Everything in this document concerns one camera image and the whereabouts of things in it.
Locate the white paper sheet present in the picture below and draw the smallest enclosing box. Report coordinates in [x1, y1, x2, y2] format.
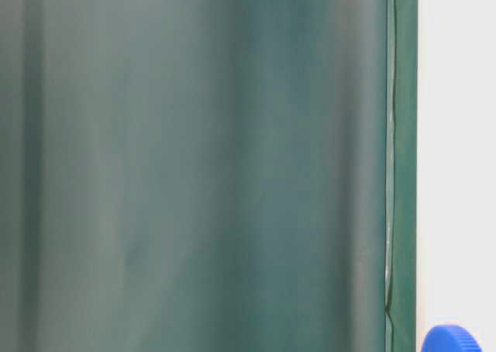
[417, 0, 495, 351]

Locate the blue plastic gear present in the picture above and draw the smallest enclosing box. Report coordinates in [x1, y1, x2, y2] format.
[421, 325, 482, 352]

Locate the green cloth backdrop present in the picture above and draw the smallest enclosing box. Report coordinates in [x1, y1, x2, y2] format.
[1, 0, 418, 351]

